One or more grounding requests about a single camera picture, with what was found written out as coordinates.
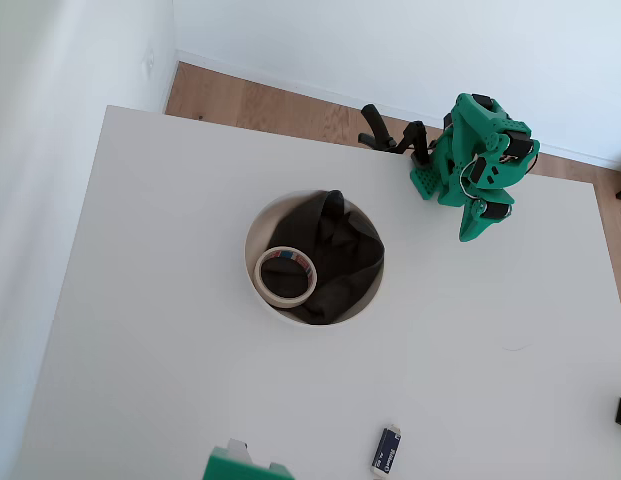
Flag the cream masking tape roll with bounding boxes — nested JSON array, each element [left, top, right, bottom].
[[253, 245, 319, 309]]

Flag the black table clamp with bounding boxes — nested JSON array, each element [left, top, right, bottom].
[[358, 103, 436, 166]]

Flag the black cloth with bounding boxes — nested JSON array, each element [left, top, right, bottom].
[[259, 189, 386, 326]]

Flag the white bowl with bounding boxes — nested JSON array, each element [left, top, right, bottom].
[[243, 188, 386, 327]]

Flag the blue white eraser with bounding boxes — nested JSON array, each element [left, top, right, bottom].
[[368, 424, 404, 476]]

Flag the small white plastic piece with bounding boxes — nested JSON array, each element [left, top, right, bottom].
[[224, 438, 254, 464]]

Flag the green plastic printed part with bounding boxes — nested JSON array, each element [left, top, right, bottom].
[[202, 447, 296, 480]]

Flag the servo wire bundle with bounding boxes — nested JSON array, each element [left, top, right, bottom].
[[456, 154, 486, 201]]

